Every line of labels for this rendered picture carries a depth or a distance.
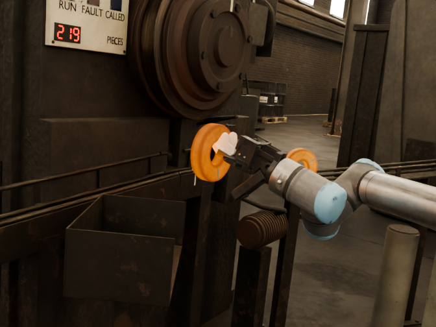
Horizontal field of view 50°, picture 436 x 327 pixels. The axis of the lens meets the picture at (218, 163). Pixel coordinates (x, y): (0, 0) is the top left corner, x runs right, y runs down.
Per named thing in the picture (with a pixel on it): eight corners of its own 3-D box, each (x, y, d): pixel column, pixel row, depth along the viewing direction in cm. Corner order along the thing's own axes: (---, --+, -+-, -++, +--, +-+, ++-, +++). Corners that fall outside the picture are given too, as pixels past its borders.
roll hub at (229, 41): (182, 89, 136) (191, -11, 131) (235, 93, 159) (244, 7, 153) (197, 91, 133) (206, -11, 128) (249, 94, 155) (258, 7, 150)
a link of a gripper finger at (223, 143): (217, 124, 122) (243, 139, 118) (209, 145, 124) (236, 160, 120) (209, 125, 120) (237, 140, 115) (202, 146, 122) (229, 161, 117)
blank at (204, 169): (189, 127, 117) (199, 129, 115) (224, 119, 129) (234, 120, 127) (189, 186, 121) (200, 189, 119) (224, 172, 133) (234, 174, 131)
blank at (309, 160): (289, 193, 184) (294, 196, 182) (274, 161, 179) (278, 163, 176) (318, 172, 188) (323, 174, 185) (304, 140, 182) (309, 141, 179)
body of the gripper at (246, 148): (254, 133, 120) (292, 153, 114) (242, 162, 123) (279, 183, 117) (237, 133, 114) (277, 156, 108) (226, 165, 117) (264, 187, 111)
